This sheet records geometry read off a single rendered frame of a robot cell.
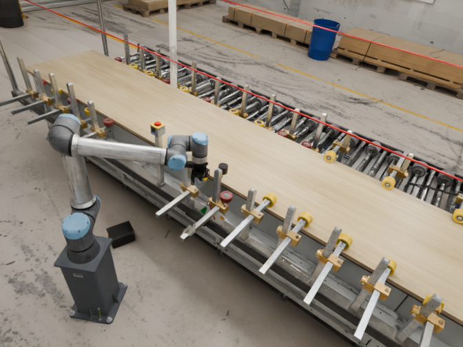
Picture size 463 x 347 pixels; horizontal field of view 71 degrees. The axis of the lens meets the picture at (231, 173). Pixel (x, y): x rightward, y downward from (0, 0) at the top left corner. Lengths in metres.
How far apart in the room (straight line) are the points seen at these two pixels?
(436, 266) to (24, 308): 2.72
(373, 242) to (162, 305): 1.56
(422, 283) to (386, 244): 0.27
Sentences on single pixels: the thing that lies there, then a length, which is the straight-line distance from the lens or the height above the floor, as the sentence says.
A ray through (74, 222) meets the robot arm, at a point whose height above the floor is 0.87.
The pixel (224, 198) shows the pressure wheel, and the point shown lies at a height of 0.91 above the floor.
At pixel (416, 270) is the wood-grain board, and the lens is 2.12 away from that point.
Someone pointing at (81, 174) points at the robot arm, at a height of 1.11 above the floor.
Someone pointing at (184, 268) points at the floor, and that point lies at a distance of 2.82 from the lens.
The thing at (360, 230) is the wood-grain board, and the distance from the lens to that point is 2.16.
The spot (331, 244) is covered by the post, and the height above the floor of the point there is 1.08.
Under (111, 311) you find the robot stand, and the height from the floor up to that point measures 0.02.
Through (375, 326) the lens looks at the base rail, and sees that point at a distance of 2.06.
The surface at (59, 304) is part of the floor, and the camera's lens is 2.83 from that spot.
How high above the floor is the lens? 2.35
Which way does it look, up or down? 40 degrees down
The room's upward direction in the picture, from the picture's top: 7 degrees clockwise
